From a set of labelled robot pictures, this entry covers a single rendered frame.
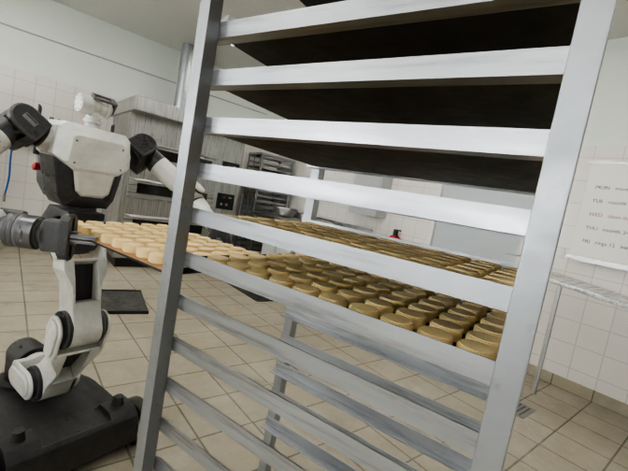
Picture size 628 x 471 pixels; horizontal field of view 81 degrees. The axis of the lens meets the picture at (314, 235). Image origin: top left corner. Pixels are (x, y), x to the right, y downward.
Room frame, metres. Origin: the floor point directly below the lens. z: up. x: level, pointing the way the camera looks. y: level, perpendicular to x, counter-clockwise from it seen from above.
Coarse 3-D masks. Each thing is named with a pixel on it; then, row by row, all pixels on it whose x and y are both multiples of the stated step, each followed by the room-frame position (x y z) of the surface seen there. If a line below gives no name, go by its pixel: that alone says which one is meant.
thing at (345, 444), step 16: (176, 336) 0.73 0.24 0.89; (192, 352) 0.70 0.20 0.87; (208, 368) 0.67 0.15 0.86; (224, 368) 0.65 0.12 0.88; (240, 384) 0.63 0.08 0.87; (256, 384) 0.61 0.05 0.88; (256, 400) 0.60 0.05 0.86; (272, 400) 0.59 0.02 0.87; (288, 416) 0.57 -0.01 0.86; (304, 416) 0.55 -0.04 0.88; (320, 432) 0.53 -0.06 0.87; (336, 432) 0.52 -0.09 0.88; (336, 448) 0.52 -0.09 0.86; (352, 448) 0.50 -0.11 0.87; (368, 448) 0.49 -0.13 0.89; (368, 464) 0.49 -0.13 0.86; (384, 464) 0.47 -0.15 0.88; (400, 464) 0.47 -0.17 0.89
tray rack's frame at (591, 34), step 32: (608, 0) 0.38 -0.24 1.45; (576, 32) 0.39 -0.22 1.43; (608, 32) 0.38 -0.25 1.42; (576, 64) 0.39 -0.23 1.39; (576, 96) 0.38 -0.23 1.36; (576, 128) 0.38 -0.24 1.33; (544, 160) 0.39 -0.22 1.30; (576, 160) 0.38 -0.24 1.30; (544, 192) 0.39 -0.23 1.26; (544, 224) 0.39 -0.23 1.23; (544, 256) 0.38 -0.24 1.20; (544, 288) 0.38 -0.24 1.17; (512, 320) 0.39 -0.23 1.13; (512, 352) 0.39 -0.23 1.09; (512, 384) 0.38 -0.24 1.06; (512, 416) 0.38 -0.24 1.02; (480, 448) 0.39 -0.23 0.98
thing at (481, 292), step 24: (192, 216) 0.74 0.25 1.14; (216, 216) 0.70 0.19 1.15; (264, 240) 0.63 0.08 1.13; (288, 240) 0.60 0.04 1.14; (312, 240) 0.57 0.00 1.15; (360, 264) 0.53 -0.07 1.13; (384, 264) 0.51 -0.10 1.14; (408, 264) 0.49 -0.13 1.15; (432, 288) 0.47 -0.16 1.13; (456, 288) 0.45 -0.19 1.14; (480, 288) 0.44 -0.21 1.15; (504, 288) 0.42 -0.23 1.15
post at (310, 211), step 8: (312, 168) 1.10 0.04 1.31; (312, 176) 1.10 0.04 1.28; (320, 176) 1.09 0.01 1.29; (312, 200) 1.09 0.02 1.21; (312, 208) 1.09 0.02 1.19; (304, 216) 1.10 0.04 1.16; (312, 216) 1.09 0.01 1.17; (288, 320) 1.10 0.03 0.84; (288, 328) 1.09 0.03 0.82; (280, 360) 1.10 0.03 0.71; (280, 384) 1.09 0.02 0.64; (272, 416) 1.09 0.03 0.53; (264, 432) 1.10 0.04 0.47; (264, 440) 1.10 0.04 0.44; (272, 440) 1.10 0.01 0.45; (264, 464) 1.09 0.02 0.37
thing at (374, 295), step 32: (224, 256) 0.78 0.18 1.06; (256, 256) 0.85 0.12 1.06; (288, 256) 0.95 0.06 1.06; (320, 288) 0.67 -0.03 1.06; (352, 288) 0.77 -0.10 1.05; (384, 288) 0.75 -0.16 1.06; (416, 288) 0.82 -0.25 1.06; (384, 320) 0.53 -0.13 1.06; (416, 320) 0.57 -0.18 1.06; (448, 320) 0.60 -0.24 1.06; (480, 320) 0.65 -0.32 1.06; (480, 352) 0.46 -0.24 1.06
